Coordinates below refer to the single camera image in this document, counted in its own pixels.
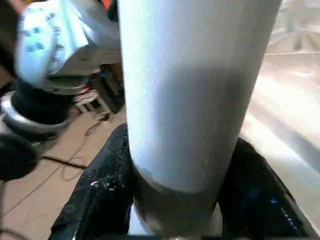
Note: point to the white plastic table top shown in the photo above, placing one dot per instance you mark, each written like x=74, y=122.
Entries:
x=287, y=100

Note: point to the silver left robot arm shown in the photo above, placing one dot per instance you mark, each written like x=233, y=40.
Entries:
x=37, y=50

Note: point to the white plastic table leg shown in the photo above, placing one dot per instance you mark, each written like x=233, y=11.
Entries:
x=187, y=87

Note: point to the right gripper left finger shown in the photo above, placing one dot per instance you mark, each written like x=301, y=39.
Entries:
x=100, y=200

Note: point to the white slatted stool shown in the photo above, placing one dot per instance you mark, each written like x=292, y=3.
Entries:
x=90, y=102

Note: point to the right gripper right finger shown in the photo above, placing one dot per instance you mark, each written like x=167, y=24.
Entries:
x=255, y=200

